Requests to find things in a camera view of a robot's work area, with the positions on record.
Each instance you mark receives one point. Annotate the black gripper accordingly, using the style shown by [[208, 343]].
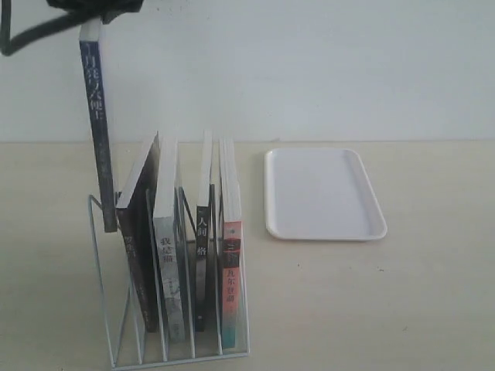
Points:
[[80, 11]]

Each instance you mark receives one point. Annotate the blue moon cover book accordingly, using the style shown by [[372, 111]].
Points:
[[91, 60]]

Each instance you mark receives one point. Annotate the dark brown cover book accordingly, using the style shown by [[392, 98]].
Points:
[[133, 217]]

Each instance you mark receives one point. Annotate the grey white spine book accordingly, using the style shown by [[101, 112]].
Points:
[[167, 237]]

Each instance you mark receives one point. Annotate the black spine thin book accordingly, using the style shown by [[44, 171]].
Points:
[[203, 227]]

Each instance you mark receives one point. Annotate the pink teal lake book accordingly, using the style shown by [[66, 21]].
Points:
[[231, 242]]

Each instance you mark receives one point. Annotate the white plastic tray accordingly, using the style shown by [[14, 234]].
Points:
[[322, 194]]

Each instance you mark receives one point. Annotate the white wire book rack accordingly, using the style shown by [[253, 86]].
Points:
[[243, 340]]

